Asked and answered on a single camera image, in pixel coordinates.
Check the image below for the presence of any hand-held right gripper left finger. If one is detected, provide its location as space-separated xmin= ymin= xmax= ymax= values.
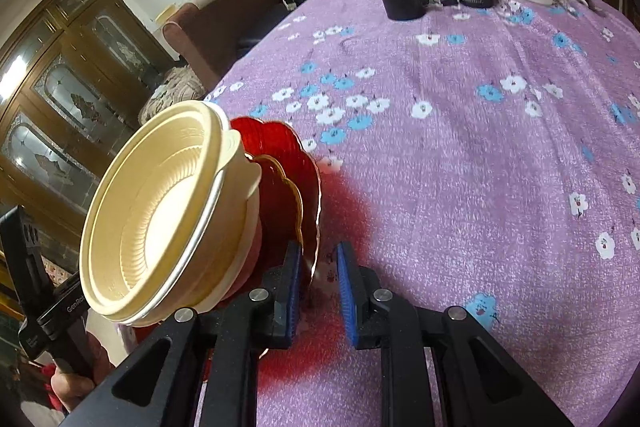
xmin=65 ymin=241 xmax=303 ymax=427

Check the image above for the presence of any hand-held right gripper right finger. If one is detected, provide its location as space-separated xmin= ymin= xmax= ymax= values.
xmin=336 ymin=241 xmax=576 ymax=427

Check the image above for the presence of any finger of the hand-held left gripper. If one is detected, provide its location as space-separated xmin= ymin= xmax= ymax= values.
xmin=37 ymin=271 xmax=94 ymax=342

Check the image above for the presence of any red gold-rimmed plate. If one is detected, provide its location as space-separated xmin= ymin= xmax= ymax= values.
xmin=250 ymin=154 xmax=306 ymax=253

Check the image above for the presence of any beige plastic bowl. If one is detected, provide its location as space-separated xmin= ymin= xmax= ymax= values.
xmin=135 ymin=129 xmax=264 ymax=326
xmin=79 ymin=101 xmax=224 ymax=323

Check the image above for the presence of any white foam bowl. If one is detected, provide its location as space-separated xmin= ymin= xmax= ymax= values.
xmin=125 ymin=107 xmax=242 ymax=326

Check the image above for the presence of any person's left hand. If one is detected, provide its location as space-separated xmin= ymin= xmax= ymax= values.
xmin=50 ymin=357 xmax=98 ymax=415

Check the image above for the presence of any brown glass-door cabinet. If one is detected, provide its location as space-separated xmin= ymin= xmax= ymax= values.
xmin=0 ymin=0 xmax=177 ymax=229

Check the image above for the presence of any purple floral tablecloth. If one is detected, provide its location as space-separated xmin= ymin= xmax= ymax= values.
xmin=202 ymin=0 xmax=640 ymax=427

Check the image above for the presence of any patterned cushion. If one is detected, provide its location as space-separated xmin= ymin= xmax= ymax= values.
xmin=137 ymin=66 xmax=207 ymax=126

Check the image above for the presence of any brown armchair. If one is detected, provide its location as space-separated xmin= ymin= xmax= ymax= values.
xmin=162 ymin=0 xmax=287 ymax=94

